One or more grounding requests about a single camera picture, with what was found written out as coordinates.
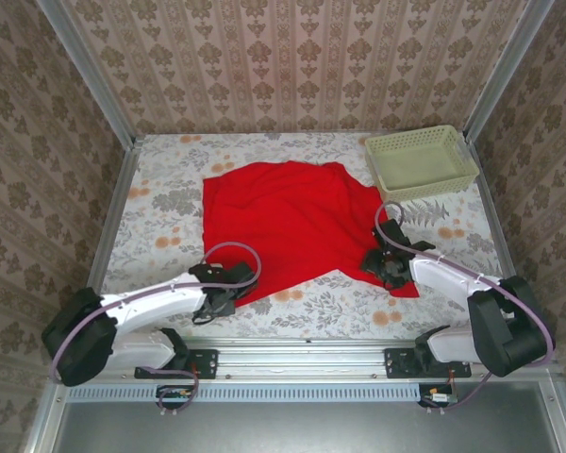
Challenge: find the red t-shirt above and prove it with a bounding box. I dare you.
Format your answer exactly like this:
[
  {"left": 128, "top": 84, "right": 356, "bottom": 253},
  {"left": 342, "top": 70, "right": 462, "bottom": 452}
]
[{"left": 201, "top": 159, "right": 421, "bottom": 312}]

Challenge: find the floral printed tablecloth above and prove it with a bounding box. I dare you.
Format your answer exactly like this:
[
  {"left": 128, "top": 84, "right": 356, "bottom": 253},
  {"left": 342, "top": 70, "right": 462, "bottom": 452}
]
[{"left": 89, "top": 131, "right": 523, "bottom": 340}]

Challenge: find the pale green perforated plastic basket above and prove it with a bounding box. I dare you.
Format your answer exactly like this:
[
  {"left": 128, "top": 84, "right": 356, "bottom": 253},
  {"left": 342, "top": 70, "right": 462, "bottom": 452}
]
[{"left": 363, "top": 124, "right": 480, "bottom": 203}]

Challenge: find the aluminium mounting beam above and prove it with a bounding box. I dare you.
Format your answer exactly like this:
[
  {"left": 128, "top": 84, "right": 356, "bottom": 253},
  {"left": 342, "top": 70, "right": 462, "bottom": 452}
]
[{"left": 51, "top": 337, "right": 560, "bottom": 378}]

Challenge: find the small circuit board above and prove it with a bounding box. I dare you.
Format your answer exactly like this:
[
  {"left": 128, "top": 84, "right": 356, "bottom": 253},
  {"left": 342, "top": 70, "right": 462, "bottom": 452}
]
[
  {"left": 156, "top": 384, "right": 194, "bottom": 408},
  {"left": 418, "top": 382, "right": 458, "bottom": 408}
]

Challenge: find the grey metal sheet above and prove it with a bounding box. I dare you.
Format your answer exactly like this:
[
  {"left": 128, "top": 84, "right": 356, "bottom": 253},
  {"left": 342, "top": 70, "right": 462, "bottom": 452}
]
[{"left": 51, "top": 382, "right": 565, "bottom": 453}]

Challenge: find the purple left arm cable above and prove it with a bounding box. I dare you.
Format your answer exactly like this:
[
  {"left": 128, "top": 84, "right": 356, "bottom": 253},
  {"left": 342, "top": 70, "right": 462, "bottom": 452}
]
[{"left": 50, "top": 241, "right": 264, "bottom": 419}]

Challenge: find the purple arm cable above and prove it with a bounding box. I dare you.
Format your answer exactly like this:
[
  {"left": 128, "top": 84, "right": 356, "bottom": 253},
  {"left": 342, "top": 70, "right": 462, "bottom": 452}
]
[
  {"left": 373, "top": 201, "right": 557, "bottom": 414},
  {"left": 50, "top": 241, "right": 264, "bottom": 419}
]

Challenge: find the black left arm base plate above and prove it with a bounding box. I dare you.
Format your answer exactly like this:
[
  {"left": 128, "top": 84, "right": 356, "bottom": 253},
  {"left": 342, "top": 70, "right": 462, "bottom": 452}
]
[{"left": 134, "top": 347, "right": 219, "bottom": 379}]

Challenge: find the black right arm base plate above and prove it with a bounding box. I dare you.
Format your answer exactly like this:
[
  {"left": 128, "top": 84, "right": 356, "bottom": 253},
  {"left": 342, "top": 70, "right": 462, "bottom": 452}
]
[{"left": 384, "top": 347, "right": 473, "bottom": 379}]

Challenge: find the aluminium table side rail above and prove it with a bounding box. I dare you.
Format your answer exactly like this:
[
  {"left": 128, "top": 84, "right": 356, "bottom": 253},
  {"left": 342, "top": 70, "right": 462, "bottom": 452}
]
[
  {"left": 70, "top": 136, "right": 145, "bottom": 344},
  {"left": 466, "top": 141, "right": 539, "bottom": 344}
]

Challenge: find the grey slotted cable duct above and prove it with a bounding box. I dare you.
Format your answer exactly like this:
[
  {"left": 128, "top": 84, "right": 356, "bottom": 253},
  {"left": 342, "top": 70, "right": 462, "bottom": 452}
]
[{"left": 68, "top": 382, "right": 424, "bottom": 402}]

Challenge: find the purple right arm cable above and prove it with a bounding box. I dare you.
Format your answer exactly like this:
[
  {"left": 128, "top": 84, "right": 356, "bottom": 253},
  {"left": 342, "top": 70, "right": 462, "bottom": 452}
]
[{"left": 373, "top": 201, "right": 557, "bottom": 414}]

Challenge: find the aluminium frame post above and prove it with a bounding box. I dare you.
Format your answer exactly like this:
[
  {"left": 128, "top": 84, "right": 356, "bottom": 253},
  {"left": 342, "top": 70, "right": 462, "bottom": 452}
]
[
  {"left": 35, "top": 0, "right": 138, "bottom": 147},
  {"left": 464, "top": 0, "right": 558, "bottom": 141}
]

